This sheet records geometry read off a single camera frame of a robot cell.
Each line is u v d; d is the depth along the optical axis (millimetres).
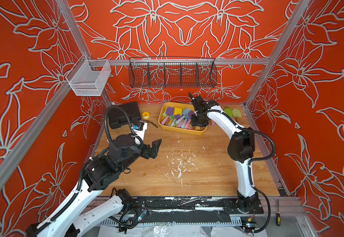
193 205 742
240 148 542
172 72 976
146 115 1105
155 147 536
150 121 1072
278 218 696
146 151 534
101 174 405
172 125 1038
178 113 1098
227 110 1161
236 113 1139
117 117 1034
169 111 1111
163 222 697
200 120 798
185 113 1081
